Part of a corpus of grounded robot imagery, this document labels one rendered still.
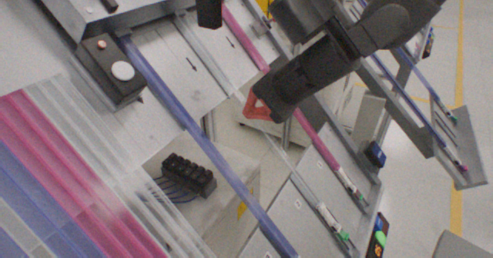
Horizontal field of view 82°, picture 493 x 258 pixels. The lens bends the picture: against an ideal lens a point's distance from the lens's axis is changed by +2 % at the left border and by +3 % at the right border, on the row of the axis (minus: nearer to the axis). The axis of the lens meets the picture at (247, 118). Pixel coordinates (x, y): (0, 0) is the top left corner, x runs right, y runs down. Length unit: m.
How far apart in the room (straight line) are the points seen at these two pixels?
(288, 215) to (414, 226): 1.23
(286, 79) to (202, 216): 0.47
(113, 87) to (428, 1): 0.34
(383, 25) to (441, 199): 1.60
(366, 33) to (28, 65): 0.36
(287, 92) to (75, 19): 0.26
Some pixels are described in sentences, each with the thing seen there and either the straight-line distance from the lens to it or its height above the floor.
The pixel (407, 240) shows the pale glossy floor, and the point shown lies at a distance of 1.62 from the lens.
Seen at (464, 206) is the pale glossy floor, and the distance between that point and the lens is 1.90.
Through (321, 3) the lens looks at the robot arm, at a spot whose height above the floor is 1.15.
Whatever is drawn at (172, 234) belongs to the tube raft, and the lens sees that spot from 0.37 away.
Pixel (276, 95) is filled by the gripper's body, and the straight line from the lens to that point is 0.40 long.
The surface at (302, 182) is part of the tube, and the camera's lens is 0.52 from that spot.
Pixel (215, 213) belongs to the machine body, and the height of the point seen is 0.62.
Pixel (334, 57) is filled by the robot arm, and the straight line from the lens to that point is 0.35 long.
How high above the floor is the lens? 1.24
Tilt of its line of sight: 36 degrees down
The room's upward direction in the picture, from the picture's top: straight up
